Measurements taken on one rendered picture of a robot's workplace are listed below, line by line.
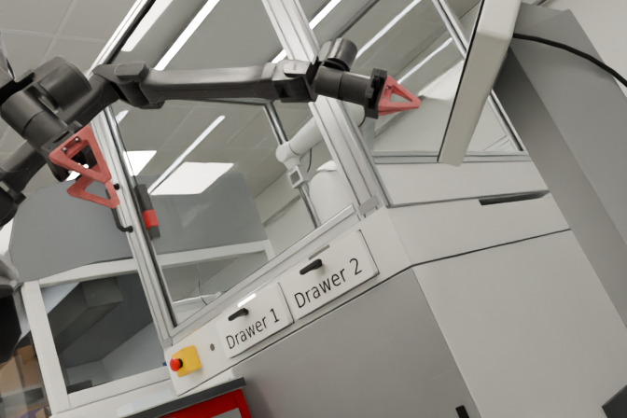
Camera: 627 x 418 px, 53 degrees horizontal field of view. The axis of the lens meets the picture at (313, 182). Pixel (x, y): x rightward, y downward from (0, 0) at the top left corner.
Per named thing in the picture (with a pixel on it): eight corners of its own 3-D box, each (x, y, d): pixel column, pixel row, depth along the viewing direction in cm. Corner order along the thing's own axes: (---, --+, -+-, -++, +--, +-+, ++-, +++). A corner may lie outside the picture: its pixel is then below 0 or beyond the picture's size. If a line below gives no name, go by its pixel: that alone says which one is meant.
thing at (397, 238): (411, 264, 136) (383, 204, 140) (176, 397, 198) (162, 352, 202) (576, 227, 205) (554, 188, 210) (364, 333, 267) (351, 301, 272)
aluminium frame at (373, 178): (383, 204, 140) (227, -133, 172) (162, 352, 202) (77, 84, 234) (554, 188, 210) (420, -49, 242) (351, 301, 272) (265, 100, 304)
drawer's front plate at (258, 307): (289, 324, 160) (273, 284, 163) (227, 359, 177) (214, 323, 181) (294, 322, 161) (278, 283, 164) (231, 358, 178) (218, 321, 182)
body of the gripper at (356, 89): (383, 90, 128) (348, 82, 129) (383, 67, 118) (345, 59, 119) (374, 119, 126) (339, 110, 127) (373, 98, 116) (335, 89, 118)
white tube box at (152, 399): (135, 415, 158) (131, 400, 159) (119, 424, 163) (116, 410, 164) (175, 401, 168) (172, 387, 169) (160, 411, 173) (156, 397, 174)
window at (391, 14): (364, 152, 149) (241, -111, 175) (362, 154, 149) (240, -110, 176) (523, 153, 212) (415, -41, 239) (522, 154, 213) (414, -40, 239)
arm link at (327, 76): (309, 98, 125) (309, 79, 120) (320, 74, 129) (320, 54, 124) (342, 106, 124) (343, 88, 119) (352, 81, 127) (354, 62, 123)
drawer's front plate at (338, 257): (374, 274, 140) (355, 229, 144) (295, 320, 158) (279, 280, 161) (379, 273, 142) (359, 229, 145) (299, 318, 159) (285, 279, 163)
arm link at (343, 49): (291, 103, 130) (279, 72, 123) (309, 62, 136) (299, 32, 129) (345, 106, 125) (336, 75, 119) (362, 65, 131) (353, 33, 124)
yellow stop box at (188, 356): (188, 371, 184) (180, 348, 187) (175, 379, 189) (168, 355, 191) (202, 367, 188) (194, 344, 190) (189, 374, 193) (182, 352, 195)
